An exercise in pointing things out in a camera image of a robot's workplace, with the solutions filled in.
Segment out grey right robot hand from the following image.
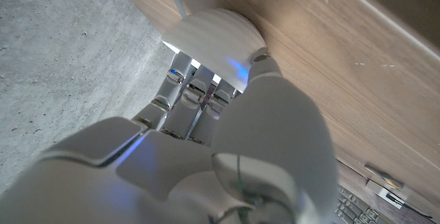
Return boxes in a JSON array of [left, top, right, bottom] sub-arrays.
[[0, 47, 340, 224]]

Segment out black power cord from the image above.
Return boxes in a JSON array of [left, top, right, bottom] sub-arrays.
[[386, 192, 435, 220]]

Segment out white ceramic bowl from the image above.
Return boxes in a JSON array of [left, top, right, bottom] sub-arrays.
[[160, 8, 267, 93]]

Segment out printed living room backdrop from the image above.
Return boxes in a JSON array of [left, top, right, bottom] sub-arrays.
[[333, 160, 440, 224]]

